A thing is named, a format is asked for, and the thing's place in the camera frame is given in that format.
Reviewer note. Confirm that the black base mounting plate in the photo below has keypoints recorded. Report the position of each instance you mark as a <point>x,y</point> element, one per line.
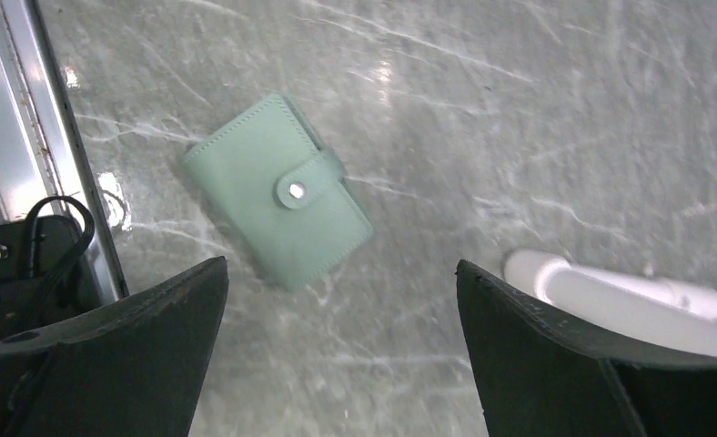
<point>44,274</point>

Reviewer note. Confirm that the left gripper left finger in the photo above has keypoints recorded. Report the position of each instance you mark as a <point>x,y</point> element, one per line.
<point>132,368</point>

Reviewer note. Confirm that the white PVC pipe frame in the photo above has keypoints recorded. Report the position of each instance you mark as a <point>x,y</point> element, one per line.
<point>674,314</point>

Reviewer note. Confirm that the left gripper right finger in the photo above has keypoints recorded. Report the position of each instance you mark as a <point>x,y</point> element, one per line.
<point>540,371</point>

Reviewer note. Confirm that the aluminium extrusion rail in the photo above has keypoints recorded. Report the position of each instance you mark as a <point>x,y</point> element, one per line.
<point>41,151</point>

